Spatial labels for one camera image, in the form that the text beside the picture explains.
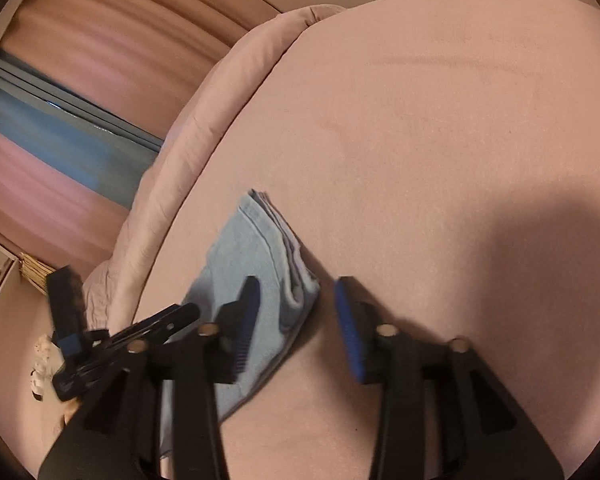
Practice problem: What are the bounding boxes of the pink curtain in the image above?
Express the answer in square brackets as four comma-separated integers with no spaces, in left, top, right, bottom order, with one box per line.
[0,0,276,274]

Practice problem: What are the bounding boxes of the blue grey curtain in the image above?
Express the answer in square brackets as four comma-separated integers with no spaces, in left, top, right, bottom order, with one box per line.
[0,51,163,208]

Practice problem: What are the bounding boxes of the light blue denim pants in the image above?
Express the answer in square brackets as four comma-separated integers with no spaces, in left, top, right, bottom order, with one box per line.
[157,187,323,461]

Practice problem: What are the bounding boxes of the white plush toy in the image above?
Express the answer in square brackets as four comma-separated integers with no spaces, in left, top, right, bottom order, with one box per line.
[30,335,64,402]

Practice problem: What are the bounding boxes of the yellow tassel fringe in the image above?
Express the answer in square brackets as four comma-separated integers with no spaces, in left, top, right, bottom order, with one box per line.
[19,252,55,296]

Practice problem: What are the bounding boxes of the pink duvet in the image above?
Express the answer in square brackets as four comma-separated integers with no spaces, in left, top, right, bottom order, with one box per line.
[83,4,343,330]

